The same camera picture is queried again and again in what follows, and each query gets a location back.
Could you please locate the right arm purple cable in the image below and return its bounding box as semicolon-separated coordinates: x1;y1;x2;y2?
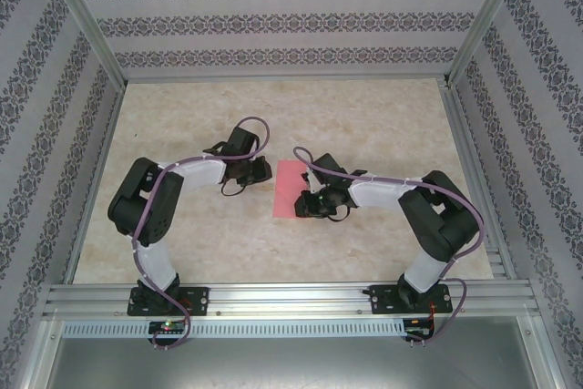
292;146;485;349

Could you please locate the grey sheet metal tray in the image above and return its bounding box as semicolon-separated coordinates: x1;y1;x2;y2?
40;318;561;389

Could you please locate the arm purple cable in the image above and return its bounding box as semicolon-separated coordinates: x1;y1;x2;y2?
131;116;273;353
292;146;485;349

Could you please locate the aluminium frame post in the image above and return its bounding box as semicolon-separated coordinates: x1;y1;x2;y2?
445;0;533;86
38;0;128;86

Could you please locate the pink paper sheet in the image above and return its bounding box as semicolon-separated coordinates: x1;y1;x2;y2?
271;159;315;218

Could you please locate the aluminium mounting rail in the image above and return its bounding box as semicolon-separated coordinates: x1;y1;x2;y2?
43;282;541;320

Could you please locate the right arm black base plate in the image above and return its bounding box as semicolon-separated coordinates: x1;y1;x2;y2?
369;282;455;316

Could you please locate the aluminium back frame bar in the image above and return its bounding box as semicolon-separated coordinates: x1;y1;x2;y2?
122;73;450;84

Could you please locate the slotted grey cable duct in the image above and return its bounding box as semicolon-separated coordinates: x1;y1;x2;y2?
61;318;406;340

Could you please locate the aluminium frame leg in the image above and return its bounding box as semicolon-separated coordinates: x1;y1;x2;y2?
523;315;568;389
17;315;63;389

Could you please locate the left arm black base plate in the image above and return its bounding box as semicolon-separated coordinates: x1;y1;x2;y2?
127;286;210;317

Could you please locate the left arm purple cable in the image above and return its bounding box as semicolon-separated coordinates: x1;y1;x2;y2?
131;116;273;353

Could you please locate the aluminium side rail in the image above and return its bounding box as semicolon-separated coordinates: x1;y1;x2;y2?
437;77;520;281
63;83;128;284

